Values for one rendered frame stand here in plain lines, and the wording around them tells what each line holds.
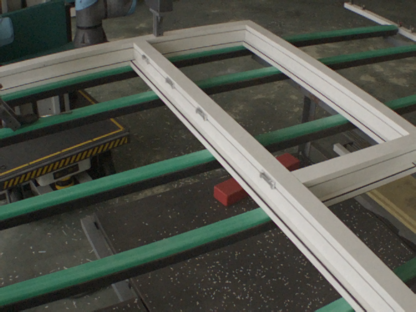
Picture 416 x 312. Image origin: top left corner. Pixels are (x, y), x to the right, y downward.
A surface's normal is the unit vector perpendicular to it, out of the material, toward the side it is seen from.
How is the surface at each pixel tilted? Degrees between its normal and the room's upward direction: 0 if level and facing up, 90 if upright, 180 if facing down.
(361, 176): 90
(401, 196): 0
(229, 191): 0
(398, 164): 90
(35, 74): 90
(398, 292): 0
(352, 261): 90
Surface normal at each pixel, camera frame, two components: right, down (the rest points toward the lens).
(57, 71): 0.46, 0.51
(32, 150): 0.03, -0.82
